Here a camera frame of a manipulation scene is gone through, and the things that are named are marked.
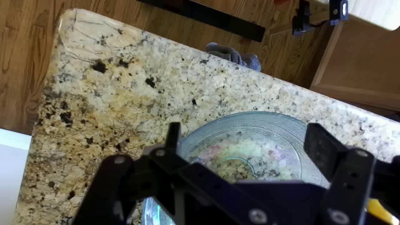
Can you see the grey hanging towel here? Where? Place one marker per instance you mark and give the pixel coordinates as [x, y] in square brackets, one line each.
[233, 56]

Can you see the wooden sink base cabinet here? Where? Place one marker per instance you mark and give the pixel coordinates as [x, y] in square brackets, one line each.
[358, 62]

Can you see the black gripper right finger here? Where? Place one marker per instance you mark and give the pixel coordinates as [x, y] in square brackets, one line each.
[351, 187]

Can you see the clear glass bowl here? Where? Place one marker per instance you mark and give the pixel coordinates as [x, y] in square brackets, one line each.
[251, 125]

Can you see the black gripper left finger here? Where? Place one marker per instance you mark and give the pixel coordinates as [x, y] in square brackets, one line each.
[121, 187]

